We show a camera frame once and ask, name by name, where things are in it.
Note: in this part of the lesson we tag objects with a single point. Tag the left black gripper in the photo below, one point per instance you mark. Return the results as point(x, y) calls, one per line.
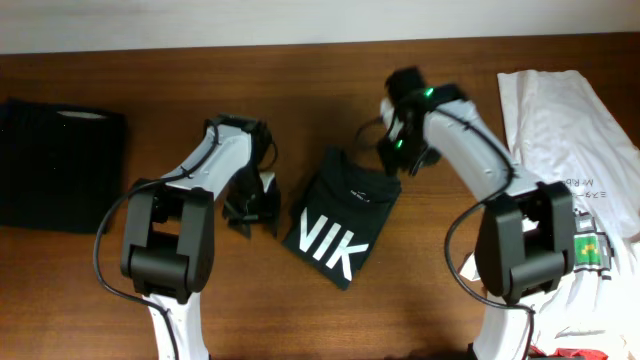
point(266, 212)

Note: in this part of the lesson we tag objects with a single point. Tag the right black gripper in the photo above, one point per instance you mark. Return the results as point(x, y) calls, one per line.
point(392, 161)

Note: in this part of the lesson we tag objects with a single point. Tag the dark green t-shirt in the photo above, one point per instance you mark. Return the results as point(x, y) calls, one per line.
point(339, 217)

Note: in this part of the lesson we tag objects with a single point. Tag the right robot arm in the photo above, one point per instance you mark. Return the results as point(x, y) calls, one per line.
point(525, 241)

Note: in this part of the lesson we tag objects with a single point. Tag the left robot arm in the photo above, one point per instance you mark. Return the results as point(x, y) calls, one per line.
point(169, 247)

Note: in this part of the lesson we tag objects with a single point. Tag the white t-shirt pile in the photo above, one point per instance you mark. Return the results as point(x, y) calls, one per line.
point(558, 128)

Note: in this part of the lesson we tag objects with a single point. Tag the folded black garment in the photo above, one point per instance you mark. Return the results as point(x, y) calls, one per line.
point(61, 165)

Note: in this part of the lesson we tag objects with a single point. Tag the red object at edge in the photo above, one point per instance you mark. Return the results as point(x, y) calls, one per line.
point(570, 354)

